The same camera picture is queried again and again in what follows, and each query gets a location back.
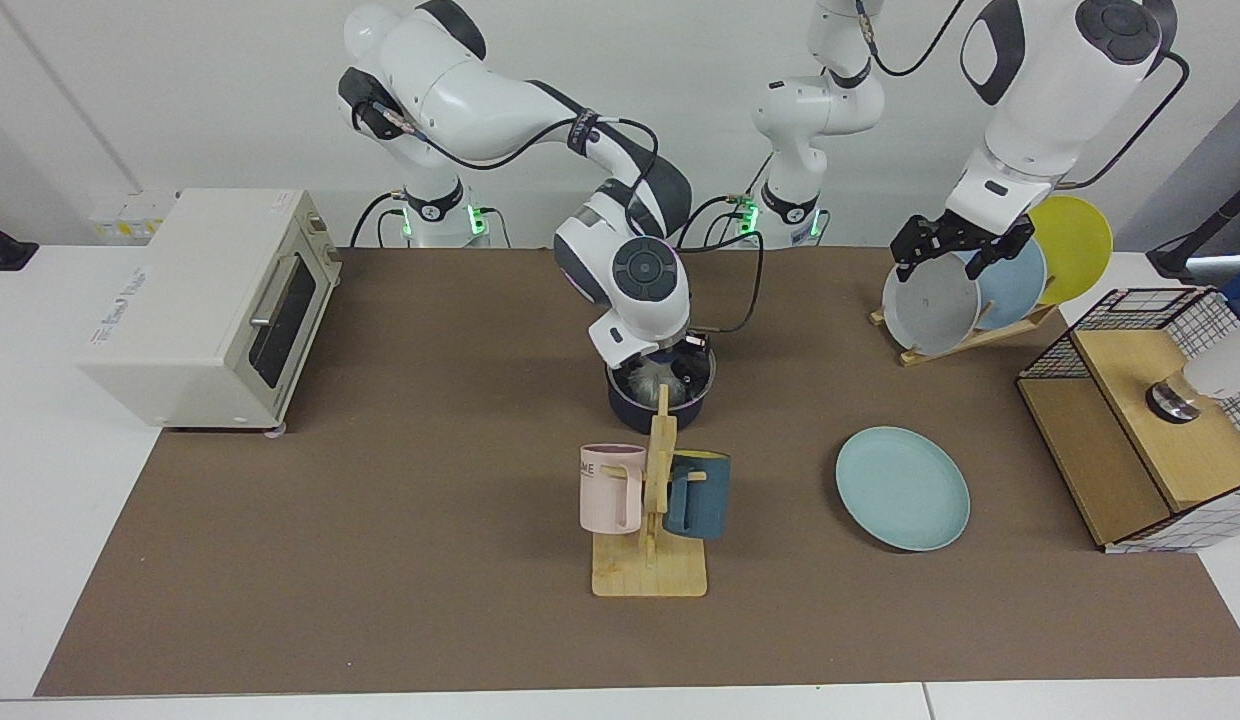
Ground glass lid with blue knob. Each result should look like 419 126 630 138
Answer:
608 345 717 406

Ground white cylinder with metal end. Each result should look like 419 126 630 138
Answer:
1145 285 1240 426

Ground dark teal cup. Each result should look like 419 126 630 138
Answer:
664 451 731 541

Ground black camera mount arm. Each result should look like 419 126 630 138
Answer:
1145 175 1240 286

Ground black stand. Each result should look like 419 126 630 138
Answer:
0 215 39 273

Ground brown table cloth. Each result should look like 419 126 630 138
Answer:
35 245 1240 698

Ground light blue plate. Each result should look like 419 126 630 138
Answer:
950 221 1048 331

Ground pink cup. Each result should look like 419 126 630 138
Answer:
579 443 647 535

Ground pale toaster oven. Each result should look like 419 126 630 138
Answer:
75 188 343 439

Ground yellow plate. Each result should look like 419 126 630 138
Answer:
1010 195 1114 306

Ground grey plate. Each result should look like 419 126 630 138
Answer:
882 247 982 356

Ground wooden plate rack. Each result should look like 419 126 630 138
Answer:
869 300 1059 367

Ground black pot with purple handle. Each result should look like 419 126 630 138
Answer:
606 340 718 434

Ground wooden cup stand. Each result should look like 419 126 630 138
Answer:
591 384 708 599

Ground white wall socket box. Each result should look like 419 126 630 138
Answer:
88 190 179 246

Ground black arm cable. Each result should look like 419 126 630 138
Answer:
352 95 766 351
855 0 1191 191

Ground mint green plate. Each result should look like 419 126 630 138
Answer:
835 426 971 552

